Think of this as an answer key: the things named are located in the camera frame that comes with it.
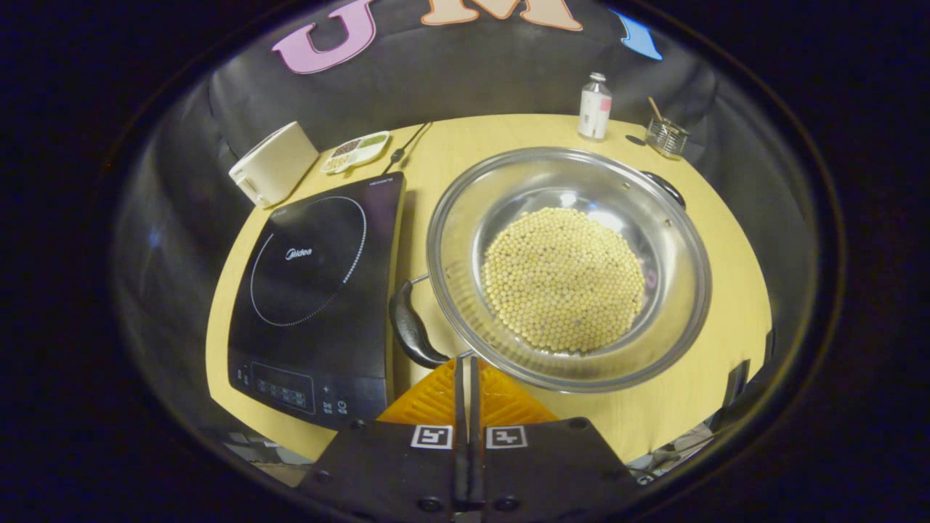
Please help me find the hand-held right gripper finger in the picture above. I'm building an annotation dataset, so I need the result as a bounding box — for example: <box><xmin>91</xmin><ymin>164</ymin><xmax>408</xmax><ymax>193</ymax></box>
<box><xmin>294</xmin><ymin>356</ymin><xmax>470</xmax><ymax>523</ymax></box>
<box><xmin>469</xmin><ymin>356</ymin><xmax>642</xmax><ymax>523</ymax></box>

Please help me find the black induction cooktop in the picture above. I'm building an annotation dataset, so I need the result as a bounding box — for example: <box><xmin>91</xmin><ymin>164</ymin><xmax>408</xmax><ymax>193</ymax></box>
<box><xmin>227</xmin><ymin>172</ymin><xmax>406</xmax><ymax>431</ymax></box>

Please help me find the stainless steel pot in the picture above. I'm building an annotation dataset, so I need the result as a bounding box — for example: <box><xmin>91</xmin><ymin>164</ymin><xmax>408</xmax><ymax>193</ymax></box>
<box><xmin>389</xmin><ymin>147</ymin><xmax>713</xmax><ymax>393</ymax></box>

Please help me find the pile of soybeans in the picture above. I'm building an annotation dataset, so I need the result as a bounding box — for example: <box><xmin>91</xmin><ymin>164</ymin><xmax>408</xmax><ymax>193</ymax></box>
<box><xmin>481</xmin><ymin>207</ymin><xmax>646</xmax><ymax>354</ymax></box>

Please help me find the white divided bean dish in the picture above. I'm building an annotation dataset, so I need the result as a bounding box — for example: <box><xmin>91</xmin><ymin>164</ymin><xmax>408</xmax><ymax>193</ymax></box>
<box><xmin>321</xmin><ymin>131</ymin><xmax>391</xmax><ymax>175</ymax></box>

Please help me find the white toaster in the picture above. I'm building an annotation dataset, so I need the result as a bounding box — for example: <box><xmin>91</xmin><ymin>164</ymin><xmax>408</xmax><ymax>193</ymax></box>
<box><xmin>229</xmin><ymin>121</ymin><xmax>320</xmax><ymax>209</ymax></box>

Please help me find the small white bottle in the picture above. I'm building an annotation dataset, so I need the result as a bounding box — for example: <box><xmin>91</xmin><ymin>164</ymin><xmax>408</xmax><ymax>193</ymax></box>
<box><xmin>578</xmin><ymin>72</ymin><xmax>612</xmax><ymax>140</ymax></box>

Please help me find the black power cable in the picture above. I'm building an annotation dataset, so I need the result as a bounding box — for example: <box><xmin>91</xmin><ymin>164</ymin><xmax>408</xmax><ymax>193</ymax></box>
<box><xmin>383</xmin><ymin>122</ymin><xmax>432</xmax><ymax>175</ymax></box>

